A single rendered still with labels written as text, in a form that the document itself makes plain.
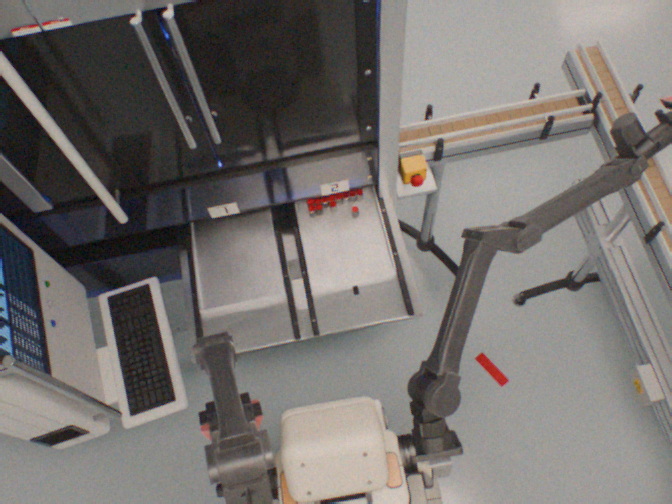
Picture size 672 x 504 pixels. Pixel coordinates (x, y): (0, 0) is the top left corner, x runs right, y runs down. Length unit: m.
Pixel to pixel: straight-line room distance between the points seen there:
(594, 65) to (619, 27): 1.51
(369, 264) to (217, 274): 0.47
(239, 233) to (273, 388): 0.93
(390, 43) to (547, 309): 1.74
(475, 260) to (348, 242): 0.66
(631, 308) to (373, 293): 0.94
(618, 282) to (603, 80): 0.69
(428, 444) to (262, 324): 0.69
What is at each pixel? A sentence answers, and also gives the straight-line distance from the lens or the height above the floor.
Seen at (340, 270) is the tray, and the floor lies 0.88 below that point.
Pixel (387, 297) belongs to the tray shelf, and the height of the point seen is 0.88.
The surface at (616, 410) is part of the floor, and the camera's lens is 2.89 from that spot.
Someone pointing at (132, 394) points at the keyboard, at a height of 0.83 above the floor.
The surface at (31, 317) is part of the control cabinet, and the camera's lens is 1.73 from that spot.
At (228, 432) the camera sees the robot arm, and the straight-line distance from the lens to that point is 1.13.
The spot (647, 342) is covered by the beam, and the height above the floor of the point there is 0.55.
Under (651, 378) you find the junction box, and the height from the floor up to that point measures 0.55.
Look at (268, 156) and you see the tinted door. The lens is 1.74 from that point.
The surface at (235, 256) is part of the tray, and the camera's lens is 2.01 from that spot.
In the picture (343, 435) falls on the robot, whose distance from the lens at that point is 1.30.
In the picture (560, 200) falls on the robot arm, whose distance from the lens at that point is 1.56.
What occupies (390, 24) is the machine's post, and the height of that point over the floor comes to 1.64.
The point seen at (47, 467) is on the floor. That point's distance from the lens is 3.00.
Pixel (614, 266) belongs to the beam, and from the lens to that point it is 2.46.
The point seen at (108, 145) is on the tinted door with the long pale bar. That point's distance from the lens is 1.65.
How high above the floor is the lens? 2.67
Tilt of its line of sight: 65 degrees down
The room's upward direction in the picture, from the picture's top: 9 degrees counter-clockwise
